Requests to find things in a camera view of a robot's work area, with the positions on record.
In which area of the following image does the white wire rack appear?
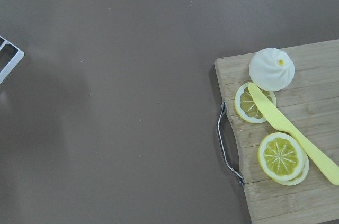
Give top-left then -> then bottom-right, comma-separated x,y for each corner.
0,37 -> 24,83

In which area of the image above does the yellow plastic knife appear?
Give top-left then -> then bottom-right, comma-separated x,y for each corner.
247,83 -> 338,185

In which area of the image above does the white steamed bun toy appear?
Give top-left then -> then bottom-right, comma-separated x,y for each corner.
249,48 -> 295,92

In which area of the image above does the bottom lemon slice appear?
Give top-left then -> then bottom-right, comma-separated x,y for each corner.
273,153 -> 309,186

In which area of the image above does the bamboo cutting board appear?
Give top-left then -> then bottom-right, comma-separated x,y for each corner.
215,40 -> 338,223

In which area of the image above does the lemon slice under knife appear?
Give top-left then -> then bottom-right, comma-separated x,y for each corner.
234,82 -> 266,124

